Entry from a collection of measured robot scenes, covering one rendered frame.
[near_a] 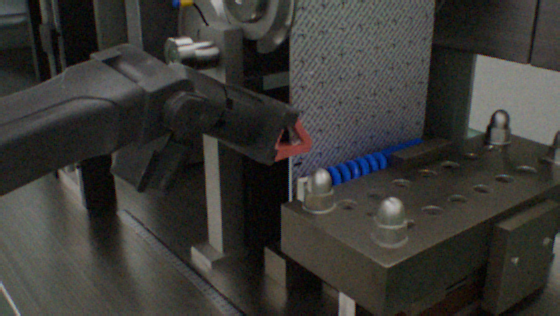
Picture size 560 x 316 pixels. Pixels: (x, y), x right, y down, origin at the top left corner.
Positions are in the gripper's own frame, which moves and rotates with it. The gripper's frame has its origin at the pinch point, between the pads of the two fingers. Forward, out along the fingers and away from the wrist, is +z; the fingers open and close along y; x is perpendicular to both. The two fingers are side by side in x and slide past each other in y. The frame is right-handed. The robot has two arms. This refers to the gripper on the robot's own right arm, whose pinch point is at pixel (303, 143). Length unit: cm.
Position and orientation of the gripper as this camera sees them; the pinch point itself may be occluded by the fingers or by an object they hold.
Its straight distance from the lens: 71.7
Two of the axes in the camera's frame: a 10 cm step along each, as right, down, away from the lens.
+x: 3.9, -9.2, -0.6
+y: 6.1, 3.1, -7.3
